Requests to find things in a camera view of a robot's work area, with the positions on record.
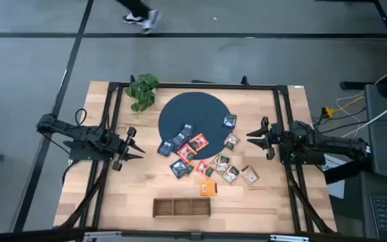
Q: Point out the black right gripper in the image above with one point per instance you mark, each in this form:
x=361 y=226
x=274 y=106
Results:
x=274 y=138

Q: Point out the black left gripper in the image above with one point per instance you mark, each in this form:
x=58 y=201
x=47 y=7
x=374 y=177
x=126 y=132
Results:
x=121 y=148

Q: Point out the dark blue blackcurrant tea sachet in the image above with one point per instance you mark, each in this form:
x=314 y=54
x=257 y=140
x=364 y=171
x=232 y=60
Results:
x=179 y=139
x=165 y=148
x=187 y=130
x=229 y=121
x=179 y=168

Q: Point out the orange peach tea sachet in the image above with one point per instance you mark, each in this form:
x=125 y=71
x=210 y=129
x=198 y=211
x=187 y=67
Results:
x=191 y=166
x=204 y=168
x=187 y=152
x=208 y=188
x=198 y=142

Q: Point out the wooden three-compartment box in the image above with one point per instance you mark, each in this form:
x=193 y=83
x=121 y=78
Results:
x=182 y=207

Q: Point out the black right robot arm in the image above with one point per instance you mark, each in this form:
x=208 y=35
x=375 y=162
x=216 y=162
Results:
x=331 y=144

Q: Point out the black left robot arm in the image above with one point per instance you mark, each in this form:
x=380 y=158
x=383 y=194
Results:
x=76 y=131

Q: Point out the green potted plant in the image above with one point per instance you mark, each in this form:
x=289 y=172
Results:
x=143 y=92

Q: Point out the round dark blue placemat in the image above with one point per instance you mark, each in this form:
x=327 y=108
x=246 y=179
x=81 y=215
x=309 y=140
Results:
x=193 y=114

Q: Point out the black desk foot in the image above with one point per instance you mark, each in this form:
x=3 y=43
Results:
x=348 y=171
x=354 y=85

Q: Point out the white paper sheet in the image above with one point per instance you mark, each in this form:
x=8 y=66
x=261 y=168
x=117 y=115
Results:
x=338 y=190

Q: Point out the dark grey desk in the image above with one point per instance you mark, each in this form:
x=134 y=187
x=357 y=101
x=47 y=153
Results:
x=385 y=151

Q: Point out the person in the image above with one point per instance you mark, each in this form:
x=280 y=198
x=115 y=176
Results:
x=150 y=20

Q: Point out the black metal table frame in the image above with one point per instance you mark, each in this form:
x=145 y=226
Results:
x=114 y=86

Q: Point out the silver crossbar bracket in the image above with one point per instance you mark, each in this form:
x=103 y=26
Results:
x=102 y=235
x=289 y=238

